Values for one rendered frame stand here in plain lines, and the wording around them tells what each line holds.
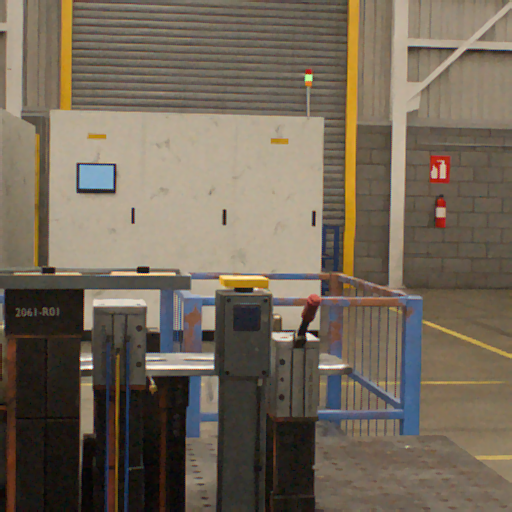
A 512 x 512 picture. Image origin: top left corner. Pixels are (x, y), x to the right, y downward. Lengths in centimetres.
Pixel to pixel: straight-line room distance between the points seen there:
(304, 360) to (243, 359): 20
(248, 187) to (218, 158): 37
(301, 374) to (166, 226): 803
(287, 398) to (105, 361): 27
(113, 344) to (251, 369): 24
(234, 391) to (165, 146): 822
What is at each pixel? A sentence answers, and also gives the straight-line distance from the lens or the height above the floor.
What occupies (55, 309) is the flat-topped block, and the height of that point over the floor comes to 112.
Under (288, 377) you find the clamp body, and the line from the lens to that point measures 162.
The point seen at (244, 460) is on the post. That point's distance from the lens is 147.
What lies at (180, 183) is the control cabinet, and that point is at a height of 139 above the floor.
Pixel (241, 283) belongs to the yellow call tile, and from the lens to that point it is 143.
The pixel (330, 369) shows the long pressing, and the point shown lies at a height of 100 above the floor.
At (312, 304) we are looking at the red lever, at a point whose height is 112.
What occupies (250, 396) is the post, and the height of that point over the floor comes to 100.
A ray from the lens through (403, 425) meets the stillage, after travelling 375.
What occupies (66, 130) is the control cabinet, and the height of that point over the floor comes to 182.
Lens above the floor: 126
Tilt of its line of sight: 3 degrees down
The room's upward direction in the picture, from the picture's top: 1 degrees clockwise
